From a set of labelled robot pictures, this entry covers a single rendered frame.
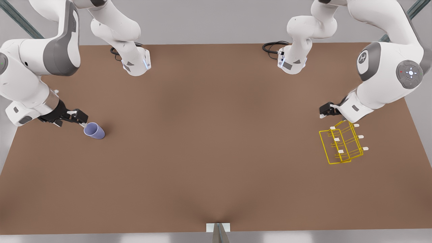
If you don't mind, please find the lavender cup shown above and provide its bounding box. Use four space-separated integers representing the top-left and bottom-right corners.
84 122 105 140

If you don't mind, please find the yellow wire cup holder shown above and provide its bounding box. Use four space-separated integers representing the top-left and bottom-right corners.
319 120 369 165

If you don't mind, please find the black cable loop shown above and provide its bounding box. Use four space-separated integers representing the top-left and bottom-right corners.
262 41 291 60
110 43 143 62

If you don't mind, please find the silver frame post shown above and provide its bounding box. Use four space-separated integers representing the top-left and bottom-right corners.
206 222 231 243
378 0 432 43
0 0 45 39

